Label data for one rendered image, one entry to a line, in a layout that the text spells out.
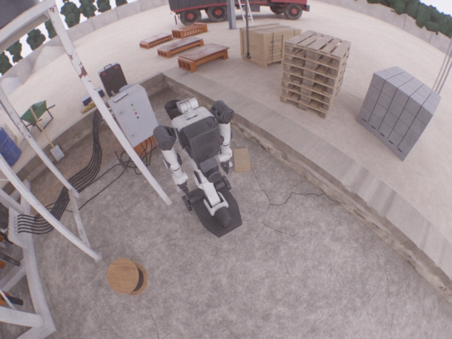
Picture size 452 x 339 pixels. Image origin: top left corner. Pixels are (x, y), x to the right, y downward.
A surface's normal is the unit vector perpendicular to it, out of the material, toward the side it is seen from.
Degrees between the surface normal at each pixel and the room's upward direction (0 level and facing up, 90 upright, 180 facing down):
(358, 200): 91
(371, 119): 90
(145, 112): 90
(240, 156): 0
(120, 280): 0
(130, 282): 0
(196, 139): 90
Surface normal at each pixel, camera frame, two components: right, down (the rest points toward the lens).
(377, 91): -0.86, 0.44
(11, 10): 0.92, 0.26
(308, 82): -0.60, 0.66
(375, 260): -0.08, -0.61
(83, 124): 0.66, 0.56
